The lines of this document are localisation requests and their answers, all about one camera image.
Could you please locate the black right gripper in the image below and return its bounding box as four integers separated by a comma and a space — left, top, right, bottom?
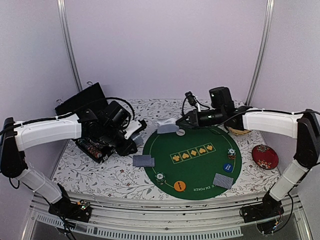
176, 108, 226, 130

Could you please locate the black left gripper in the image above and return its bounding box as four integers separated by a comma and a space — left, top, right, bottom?
100, 125, 138, 157

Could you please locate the white dealer button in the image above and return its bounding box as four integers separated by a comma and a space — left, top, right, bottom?
176, 129, 186, 137

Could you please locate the grey card stack holder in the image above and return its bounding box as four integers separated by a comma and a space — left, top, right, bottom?
131, 134, 144, 147

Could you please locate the face-down card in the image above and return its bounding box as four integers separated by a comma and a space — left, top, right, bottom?
157, 118, 179, 134
213, 173, 234, 189

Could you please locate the blue backed playing card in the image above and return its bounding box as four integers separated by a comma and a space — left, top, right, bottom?
150, 157, 155, 167

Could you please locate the multicolour poker chip stack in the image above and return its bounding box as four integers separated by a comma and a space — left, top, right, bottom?
227, 148, 236, 160

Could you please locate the blue small blind button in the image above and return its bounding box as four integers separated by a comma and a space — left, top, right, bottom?
223, 163, 234, 173

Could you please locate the orange big blind button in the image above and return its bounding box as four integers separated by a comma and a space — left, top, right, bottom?
173, 180, 187, 192

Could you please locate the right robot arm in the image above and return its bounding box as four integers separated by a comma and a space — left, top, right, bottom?
176, 86, 320, 218

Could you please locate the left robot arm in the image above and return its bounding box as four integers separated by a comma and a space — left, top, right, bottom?
0, 97, 147, 217

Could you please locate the poker chip row left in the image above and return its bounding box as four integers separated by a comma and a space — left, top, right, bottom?
77, 139, 103, 159

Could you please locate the round green poker mat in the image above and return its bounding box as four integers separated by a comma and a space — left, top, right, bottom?
142, 128, 242, 200

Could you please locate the floral patterned tablecloth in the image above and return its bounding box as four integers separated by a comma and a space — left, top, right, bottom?
53, 99, 280, 200

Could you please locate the round woven bamboo tray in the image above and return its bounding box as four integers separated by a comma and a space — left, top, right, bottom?
227, 126, 252, 136

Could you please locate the black poker chip case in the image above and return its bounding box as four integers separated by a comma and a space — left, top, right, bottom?
54, 82, 109, 164

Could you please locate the red floral round box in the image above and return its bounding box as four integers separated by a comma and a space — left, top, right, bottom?
251, 144, 279, 170

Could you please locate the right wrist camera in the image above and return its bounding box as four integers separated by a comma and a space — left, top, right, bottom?
184, 91, 201, 112

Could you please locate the aluminium front rail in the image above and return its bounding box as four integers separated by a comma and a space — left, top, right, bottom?
22, 192, 313, 240

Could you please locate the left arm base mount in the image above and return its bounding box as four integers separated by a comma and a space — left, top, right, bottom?
48, 198, 93, 223

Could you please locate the right aluminium frame post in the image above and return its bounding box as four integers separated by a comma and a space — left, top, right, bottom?
245, 0, 275, 106

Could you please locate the aluminium frame post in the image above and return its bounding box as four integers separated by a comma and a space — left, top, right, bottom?
56, 0, 83, 92
245, 0, 275, 106

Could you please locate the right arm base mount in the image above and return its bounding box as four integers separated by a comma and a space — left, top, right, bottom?
239, 201, 284, 223

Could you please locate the left aluminium frame post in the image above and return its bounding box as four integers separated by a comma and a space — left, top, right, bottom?
56, 0, 83, 92

